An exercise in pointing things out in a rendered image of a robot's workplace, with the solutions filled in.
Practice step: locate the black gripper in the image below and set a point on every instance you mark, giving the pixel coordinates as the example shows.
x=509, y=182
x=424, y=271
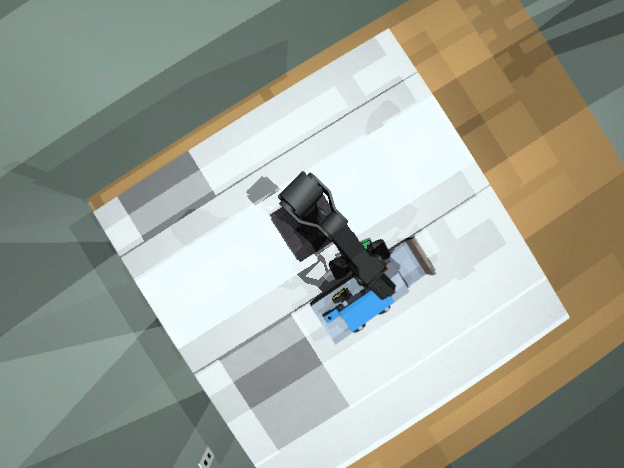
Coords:
x=339, y=267

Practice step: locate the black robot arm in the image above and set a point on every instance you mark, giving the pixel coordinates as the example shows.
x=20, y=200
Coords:
x=300, y=199

